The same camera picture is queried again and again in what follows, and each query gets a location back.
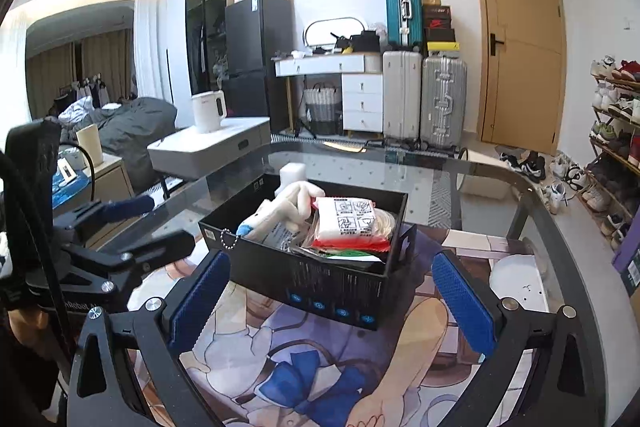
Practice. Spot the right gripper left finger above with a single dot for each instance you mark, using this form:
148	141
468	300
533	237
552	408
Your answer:
104	390

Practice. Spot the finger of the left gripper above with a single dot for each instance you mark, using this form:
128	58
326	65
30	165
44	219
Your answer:
93	216
141	258

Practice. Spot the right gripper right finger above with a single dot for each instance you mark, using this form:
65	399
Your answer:
560	389

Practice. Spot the white plush toy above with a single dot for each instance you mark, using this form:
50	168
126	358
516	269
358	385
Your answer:
291	208

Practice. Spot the bed with grey duvet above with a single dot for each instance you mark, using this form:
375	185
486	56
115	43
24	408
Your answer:
127	132

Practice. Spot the white low cabinet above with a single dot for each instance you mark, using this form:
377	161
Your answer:
189	154

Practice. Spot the white electric kettle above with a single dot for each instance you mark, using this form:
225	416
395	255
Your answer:
209	110

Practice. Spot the anime print table mat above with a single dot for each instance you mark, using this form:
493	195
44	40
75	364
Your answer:
258	362

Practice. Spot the black white printed pouch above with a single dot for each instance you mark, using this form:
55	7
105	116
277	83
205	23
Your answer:
284	235

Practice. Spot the white foam block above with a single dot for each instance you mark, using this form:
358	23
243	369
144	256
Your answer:
290	173

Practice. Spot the shoe rack with shoes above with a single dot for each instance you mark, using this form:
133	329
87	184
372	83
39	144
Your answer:
613	175

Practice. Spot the white waste bin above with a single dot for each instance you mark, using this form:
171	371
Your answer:
478	185

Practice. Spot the green white plastic packet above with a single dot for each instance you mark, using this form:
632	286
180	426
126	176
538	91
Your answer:
350	255

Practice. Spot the red white printed packet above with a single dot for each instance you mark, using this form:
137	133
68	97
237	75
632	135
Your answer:
351	224

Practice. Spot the black cardboard box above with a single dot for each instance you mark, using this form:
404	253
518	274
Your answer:
360	296

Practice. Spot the black refrigerator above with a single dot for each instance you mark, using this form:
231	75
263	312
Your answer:
258	31

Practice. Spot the woven laundry basket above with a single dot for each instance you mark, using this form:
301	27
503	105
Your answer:
324	109

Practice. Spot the white dressing desk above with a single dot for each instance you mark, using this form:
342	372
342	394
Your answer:
355	63

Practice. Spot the black glass wardrobe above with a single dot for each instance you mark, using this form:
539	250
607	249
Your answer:
206	43

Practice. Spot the oval mirror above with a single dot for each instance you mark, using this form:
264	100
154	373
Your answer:
332	34

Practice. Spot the white drawer unit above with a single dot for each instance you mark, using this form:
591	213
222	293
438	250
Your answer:
362	99

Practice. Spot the silver suitcase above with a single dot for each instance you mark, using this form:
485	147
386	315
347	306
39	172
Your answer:
443	101

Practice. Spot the black handbag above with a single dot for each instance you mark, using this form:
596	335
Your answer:
367	41

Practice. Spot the white suitcase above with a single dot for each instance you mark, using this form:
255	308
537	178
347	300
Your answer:
402	77

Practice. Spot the teal suitcase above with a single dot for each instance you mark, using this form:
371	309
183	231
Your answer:
404	23

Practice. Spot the stack of shoe boxes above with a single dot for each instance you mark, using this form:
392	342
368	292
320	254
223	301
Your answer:
438	29

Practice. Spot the wooden door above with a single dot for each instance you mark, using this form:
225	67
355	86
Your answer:
522	73

